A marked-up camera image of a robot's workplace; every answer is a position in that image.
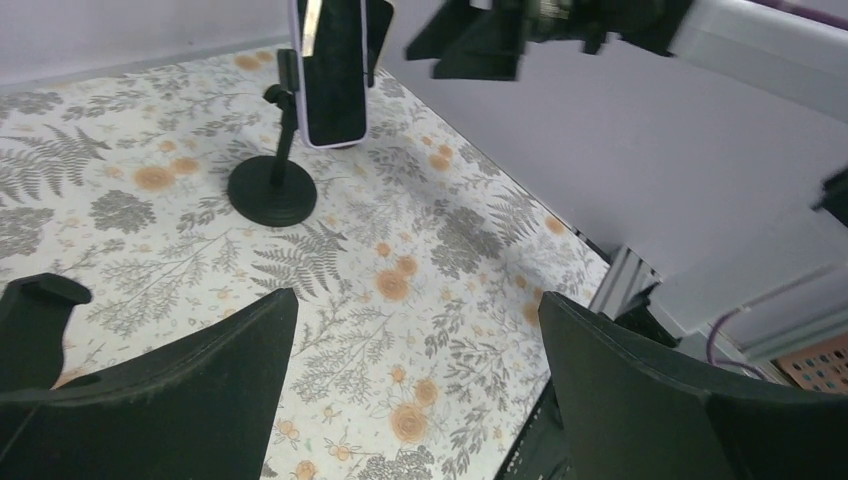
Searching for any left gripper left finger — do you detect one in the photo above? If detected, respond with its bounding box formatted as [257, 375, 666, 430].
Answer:
[1, 289, 298, 479]

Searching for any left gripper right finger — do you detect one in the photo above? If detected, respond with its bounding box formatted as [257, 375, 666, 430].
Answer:
[538, 292, 847, 479]

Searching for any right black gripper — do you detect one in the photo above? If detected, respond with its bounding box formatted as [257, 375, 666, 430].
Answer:
[405, 0, 663, 82]

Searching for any phone with purple case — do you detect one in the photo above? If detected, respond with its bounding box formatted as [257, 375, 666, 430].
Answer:
[289, 0, 368, 149]

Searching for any black phone stand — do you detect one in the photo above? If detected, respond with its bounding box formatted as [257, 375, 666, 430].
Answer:
[1, 273, 92, 393]
[227, 0, 395, 227]

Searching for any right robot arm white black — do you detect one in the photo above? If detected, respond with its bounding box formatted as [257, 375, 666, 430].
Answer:
[404, 0, 847, 122]

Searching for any floral patterned table mat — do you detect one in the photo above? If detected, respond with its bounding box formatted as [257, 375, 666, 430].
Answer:
[1, 50, 608, 479]

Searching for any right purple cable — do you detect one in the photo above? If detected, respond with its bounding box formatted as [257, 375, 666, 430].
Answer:
[705, 307, 770, 382]

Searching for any aluminium frame rail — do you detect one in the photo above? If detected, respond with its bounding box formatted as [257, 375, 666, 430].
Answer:
[588, 246, 660, 320]

